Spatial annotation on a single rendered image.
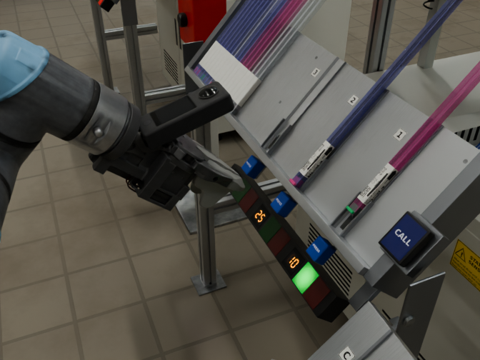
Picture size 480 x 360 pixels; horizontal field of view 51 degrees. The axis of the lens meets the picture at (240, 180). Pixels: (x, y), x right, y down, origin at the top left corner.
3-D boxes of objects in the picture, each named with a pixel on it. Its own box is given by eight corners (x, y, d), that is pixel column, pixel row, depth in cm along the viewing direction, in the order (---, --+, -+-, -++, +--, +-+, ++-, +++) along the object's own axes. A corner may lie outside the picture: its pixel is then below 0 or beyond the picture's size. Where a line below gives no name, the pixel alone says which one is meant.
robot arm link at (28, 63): (-40, 71, 53) (3, 8, 51) (54, 119, 60) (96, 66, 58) (-47, 113, 48) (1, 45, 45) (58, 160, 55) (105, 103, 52)
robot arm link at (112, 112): (93, 70, 58) (108, 100, 52) (126, 90, 61) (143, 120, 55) (57, 121, 60) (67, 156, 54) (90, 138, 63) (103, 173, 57)
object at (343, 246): (386, 288, 66) (357, 273, 61) (207, 86, 115) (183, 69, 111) (393, 281, 66) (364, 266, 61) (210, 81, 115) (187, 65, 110)
